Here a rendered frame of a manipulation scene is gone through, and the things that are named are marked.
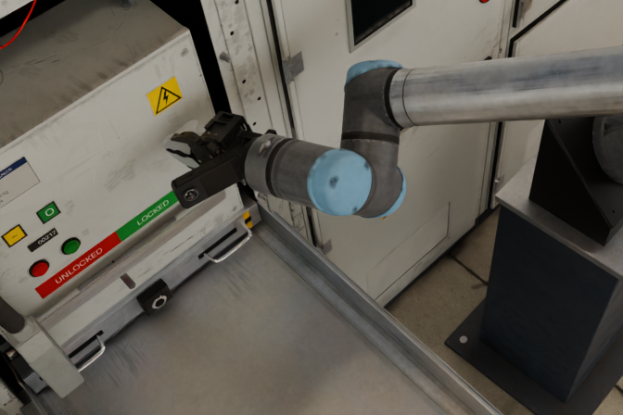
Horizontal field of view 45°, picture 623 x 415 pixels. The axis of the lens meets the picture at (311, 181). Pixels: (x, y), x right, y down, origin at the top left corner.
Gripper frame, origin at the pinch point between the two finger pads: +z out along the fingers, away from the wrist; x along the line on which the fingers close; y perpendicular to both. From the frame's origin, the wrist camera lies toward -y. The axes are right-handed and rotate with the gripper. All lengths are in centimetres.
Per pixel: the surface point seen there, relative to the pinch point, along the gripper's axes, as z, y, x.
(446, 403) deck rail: -42, -2, -50
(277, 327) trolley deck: -9.2, -4.8, -41.4
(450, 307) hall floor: 4, 57, -125
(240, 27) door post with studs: -6.8, 19.5, 10.4
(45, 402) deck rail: 18, -39, -34
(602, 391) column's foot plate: -44, 53, -137
